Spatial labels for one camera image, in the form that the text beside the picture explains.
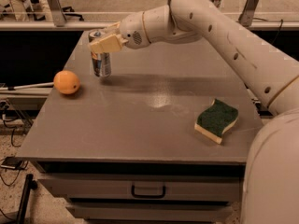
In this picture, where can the green yellow sponge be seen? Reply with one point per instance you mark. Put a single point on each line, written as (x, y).
(216, 120)

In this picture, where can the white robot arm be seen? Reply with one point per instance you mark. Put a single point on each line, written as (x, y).
(271, 185)

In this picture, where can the grey lower drawer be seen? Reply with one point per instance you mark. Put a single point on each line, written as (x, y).
(150, 212)

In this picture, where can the grey drawer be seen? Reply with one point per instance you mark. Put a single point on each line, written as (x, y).
(207, 189)
(150, 212)

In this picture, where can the orange fruit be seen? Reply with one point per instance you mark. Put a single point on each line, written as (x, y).
(66, 82)

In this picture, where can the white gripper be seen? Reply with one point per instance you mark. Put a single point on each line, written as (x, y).
(132, 32)

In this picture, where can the metal railing frame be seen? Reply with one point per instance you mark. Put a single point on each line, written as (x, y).
(116, 10)

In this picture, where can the white rod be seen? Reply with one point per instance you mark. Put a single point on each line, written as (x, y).
(22, 87)

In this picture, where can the grey upper drawer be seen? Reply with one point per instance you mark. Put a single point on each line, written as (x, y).
(207, 189)

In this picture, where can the silver blue redbull can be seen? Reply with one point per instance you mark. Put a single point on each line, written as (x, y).
(101, 62)

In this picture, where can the black drawer handle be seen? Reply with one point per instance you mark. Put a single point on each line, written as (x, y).
(148, 193)

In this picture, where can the person in beige clothes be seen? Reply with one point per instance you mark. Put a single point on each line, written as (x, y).
(28, 0)

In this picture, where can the black floor stand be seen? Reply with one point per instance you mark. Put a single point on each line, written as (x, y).
(29, 185)

